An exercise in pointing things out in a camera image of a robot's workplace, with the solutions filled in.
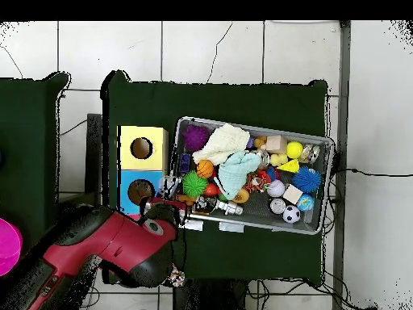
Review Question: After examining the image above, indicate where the grey metal bar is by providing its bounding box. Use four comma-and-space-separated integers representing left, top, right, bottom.
332, 20, 352, 310

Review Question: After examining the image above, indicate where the dark green tablecloth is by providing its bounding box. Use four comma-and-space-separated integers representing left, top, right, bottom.
0, 72, 73, 280
101, 69, 329, 286

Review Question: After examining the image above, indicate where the wooden box with three holes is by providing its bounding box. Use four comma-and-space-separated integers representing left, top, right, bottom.
116, 125, 169, 220

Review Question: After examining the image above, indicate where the colourful packet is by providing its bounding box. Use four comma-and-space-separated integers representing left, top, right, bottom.
164, 263, 186, 288

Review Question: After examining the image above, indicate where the large green spiky ball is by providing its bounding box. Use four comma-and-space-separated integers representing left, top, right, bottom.
181, 170, 209, 199

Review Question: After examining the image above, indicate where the mint green cloth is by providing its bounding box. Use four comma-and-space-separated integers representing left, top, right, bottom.
213, 150, 262, 201

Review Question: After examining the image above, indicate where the metal wire mesh bin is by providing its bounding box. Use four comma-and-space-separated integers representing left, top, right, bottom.
165, 115, 336, 235

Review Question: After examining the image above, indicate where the blue globe ball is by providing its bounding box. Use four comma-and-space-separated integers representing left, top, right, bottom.
296, 193, 315, 212

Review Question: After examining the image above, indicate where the black upright panel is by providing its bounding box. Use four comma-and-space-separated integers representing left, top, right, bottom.
85, 112, 103, 204

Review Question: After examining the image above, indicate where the yellow ball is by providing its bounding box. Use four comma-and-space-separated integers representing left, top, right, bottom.
286, 140, 304, 160

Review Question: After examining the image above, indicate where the cream white cloth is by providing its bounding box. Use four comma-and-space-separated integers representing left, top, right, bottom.
192, 123, 251, 165

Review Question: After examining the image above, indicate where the black and white football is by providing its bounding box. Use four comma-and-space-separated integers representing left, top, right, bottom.
282, 205, 302, 224

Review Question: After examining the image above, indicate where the orange toy basketball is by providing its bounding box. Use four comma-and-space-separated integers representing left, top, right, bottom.
195, 159, 215, 179

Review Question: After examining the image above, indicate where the black cable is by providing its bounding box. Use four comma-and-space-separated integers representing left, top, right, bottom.
334, 166, 413, 178

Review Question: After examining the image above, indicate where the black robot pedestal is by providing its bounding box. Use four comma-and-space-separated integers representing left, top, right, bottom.
172, 279, 249, 310

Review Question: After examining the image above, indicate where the blue spiky ball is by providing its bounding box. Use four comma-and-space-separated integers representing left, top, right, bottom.
291, 165, 323, 194

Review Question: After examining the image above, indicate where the purple rubber toy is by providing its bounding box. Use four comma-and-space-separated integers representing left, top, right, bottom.
181, 124, 211, 153

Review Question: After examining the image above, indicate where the clear plastic bottle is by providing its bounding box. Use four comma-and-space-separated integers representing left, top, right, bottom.
158, 174, 181, 199

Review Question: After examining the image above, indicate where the magenta plastic bowl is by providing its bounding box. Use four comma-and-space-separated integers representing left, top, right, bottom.
0, 217, 23, 277

